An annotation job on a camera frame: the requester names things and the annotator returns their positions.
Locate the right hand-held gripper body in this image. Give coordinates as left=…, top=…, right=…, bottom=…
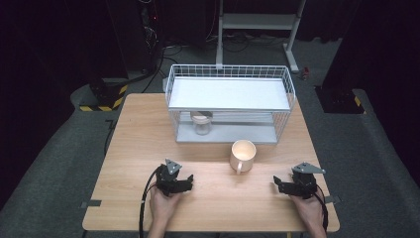
left=283, top=161, right=327, bottom=200

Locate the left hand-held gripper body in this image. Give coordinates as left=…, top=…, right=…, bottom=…
left=155, top=158, right=183, bottom=198

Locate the person's left hand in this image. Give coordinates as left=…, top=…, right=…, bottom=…
left=149, top=190, right=182, bottom=228

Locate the person's right hand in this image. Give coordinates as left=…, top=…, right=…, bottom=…
left=289, top=194, right=326, bottom=229

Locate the cream ceramic cup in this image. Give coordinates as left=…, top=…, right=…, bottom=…
left=229, top=139, right=258, bottom=176

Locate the clear glass jar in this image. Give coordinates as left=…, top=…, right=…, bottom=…
left=190, top=111, right=213, bottom=136

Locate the black yellow striped stand base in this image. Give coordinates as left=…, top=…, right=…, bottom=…
left=78, top=78, right=130, bottom=113
left=314, top=84, right=368, bottom=115

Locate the white metal stand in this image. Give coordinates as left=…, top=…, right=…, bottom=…
left=215, top=0, right=307, bottom=74

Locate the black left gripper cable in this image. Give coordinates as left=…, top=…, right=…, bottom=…
left=138, top=165, right=164, bottom=238

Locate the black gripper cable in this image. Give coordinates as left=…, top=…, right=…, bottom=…
left=315, top=184, right=330, bottom=232
left=138, top=165, right=164, bottom=238

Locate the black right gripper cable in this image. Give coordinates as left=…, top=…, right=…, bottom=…
left=315, top=184, right=330, bottom=232

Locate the black cable at table edge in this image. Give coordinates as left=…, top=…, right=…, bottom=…
left=103, top=118, right=117, bottom=157

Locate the white wire shelf rack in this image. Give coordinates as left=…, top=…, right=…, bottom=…
left=164, top=63, right=297, bottom=146

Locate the black floor cable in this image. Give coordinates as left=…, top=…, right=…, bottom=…
left=113, top=44, right=184, bottom=94

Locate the dark equipment rack with wires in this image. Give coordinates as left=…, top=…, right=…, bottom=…
left=137, top=0, right=166, bottom=75

